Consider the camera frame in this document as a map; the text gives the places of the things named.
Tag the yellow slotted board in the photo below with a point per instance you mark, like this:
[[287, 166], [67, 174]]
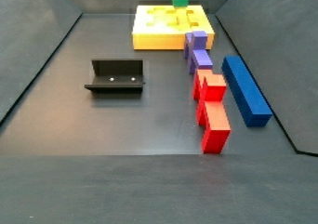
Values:
[[160, 27]]

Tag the red notched block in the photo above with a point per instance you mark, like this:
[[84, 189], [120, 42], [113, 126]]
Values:
[[207, 92]]

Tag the purple notched block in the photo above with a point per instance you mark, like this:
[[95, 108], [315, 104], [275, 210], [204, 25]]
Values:
[[195, 53]]

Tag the blue rectangular block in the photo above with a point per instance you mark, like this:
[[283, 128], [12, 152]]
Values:
[[252, 105]]

